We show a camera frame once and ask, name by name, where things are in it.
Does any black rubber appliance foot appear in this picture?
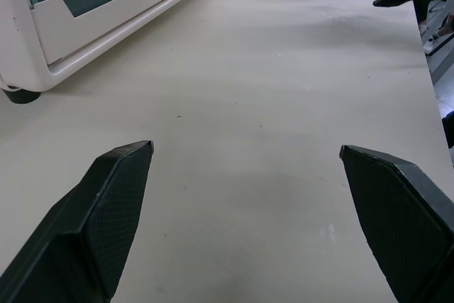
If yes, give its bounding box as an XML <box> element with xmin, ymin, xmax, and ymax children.
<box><xmin>1</xmin><ymin>85</ymin><xmax>42</xmax><ymax>105</ymax></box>

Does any white appliance with glass door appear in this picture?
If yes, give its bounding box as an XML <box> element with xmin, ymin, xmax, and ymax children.
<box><xmin>0</xmin><ymin>0</ymin><xmax>228</xmax><ymax>93</ymax></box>

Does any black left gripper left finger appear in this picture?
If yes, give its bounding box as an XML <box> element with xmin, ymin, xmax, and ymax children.
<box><xmin>0</xmin><ymin>140</ymin><xmax>155</xmax><ymax>303</ymax></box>

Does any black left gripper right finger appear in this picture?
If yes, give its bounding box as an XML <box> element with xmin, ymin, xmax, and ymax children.
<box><xmin>339</xmin><ymin>144</ymin><xmax>454</xmax><ymax>303</ymax></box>

